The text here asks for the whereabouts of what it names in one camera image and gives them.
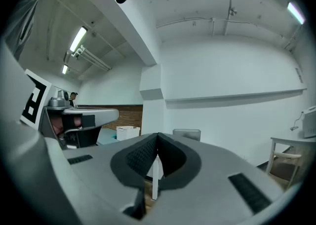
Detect person's grey shirt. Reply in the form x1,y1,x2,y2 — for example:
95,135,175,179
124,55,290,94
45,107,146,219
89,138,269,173
4,0,41,61

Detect wooden chair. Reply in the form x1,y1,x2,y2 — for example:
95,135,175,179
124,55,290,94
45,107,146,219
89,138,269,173
267,151,303,188

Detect grey plastic laundry basket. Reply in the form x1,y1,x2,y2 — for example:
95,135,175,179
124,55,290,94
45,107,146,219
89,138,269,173
172,128,201,142

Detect thin black cable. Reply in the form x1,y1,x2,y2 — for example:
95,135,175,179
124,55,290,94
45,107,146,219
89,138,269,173
289,111,305,131

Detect person's left hand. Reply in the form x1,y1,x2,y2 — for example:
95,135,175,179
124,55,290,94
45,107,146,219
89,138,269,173
50,116,83,138

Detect white appliance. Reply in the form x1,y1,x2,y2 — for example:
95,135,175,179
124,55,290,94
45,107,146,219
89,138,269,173
302,106,316,139

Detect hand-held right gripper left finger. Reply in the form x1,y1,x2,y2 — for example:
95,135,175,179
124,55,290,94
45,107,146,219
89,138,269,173
44,132,159,225

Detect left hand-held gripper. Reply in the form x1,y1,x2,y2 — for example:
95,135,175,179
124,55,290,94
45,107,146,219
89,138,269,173
19,68,119,150

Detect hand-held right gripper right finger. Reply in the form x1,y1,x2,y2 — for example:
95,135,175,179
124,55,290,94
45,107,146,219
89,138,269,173
147,132,285,225

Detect white ceiling pipes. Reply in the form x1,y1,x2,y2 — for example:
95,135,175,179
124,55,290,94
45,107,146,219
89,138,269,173
64,45,112,72

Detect white perforated basket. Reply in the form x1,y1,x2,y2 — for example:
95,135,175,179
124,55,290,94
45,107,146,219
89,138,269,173
116,125,141,142

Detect white ceiling conduit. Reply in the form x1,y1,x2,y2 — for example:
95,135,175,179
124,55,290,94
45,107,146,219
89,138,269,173
156,0,293,38

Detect white side table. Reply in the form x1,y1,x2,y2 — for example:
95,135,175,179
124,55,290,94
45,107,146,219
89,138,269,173
270,136,316,191

